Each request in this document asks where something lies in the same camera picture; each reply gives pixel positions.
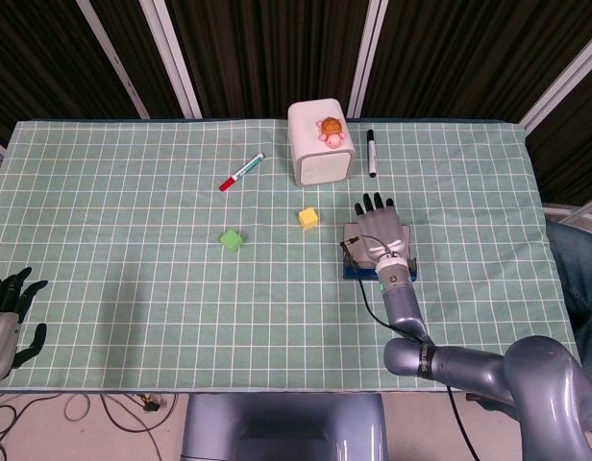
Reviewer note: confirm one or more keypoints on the blue-grey robot torso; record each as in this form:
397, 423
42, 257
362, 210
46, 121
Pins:
281, 432

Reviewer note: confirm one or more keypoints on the dark pleated curtain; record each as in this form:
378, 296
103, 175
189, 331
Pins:
277, 48

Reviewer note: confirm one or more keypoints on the yellow cube block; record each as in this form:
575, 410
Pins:
308, 218

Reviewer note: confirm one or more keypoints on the blue glasses case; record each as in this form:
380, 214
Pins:
356, 272

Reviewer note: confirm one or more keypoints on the pink turtle toy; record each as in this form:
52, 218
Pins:
330, 132

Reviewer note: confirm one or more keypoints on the white cube mini cabinet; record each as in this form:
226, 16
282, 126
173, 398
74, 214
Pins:
305, 144

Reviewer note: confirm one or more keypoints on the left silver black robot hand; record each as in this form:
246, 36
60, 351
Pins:
0, 336

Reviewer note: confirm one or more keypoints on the green cube block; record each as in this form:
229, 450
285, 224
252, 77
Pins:
231, 240

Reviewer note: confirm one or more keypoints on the black capped white marker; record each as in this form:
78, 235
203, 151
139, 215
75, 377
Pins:
371, 153

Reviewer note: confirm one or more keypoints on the yellow black floor plug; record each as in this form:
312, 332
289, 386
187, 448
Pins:
151, 405

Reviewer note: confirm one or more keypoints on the white metal frame rail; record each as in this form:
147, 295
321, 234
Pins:
572, 217

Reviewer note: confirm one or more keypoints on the white aluminium frame post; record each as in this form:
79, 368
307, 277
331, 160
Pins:
368, 57
112, 57
173, 57
565, 86

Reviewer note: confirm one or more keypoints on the green checked tablecloth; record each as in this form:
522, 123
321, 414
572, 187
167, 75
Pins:
180, 312

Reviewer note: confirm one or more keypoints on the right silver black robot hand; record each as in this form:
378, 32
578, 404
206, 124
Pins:
382, 230

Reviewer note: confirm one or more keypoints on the red capped white marker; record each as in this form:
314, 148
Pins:
240, 173

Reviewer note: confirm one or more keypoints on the person's blue jeans leg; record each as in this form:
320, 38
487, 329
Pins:
582, 274

